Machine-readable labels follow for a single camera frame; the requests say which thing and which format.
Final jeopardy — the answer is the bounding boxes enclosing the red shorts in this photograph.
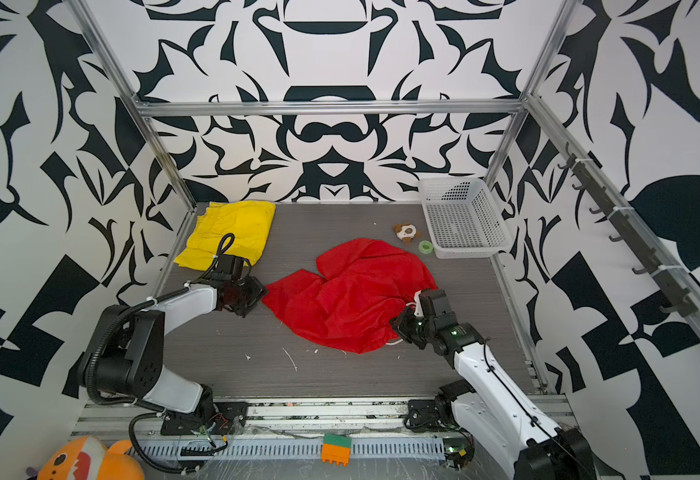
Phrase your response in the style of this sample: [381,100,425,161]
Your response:
[263,238,437,354]

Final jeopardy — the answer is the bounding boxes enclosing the yellow shorts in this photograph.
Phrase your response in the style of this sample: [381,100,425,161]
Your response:
[172,200,277,272]

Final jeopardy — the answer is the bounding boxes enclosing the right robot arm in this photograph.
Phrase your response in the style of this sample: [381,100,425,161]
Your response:
[390,290,598,479]

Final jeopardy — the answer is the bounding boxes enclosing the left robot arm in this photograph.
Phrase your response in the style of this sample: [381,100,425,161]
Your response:
[77,254,267,428]

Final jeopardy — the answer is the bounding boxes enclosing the green tape roll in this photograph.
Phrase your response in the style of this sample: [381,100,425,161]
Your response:
[418,240,434,255]

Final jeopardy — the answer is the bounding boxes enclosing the brown white plush toy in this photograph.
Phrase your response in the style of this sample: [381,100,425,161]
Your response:
[393,223,420,244]

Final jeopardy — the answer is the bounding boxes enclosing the white plastic basket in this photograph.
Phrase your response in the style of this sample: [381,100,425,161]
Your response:
[418,177,513,260]

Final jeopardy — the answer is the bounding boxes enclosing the green circuit board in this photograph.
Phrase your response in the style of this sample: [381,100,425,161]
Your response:
[443,437,474,470]

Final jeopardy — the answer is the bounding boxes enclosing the orange green toy block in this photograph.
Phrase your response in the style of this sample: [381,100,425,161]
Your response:
[321,434,352,467]

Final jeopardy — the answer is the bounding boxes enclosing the orange shark plush toy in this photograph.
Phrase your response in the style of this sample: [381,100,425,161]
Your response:
[28,436,145,480]

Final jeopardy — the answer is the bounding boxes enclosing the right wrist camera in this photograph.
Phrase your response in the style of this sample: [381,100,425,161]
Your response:
[409,291,425,319]

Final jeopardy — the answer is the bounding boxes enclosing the white slotted cable duct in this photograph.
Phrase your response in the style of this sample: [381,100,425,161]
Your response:
[140,437,445,462]

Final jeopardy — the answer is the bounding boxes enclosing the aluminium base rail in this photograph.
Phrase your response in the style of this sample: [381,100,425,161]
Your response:
[70,396,460,443]

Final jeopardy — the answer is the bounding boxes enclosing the grey wall hook rack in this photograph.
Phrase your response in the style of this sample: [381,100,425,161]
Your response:
[559,144,699,317]

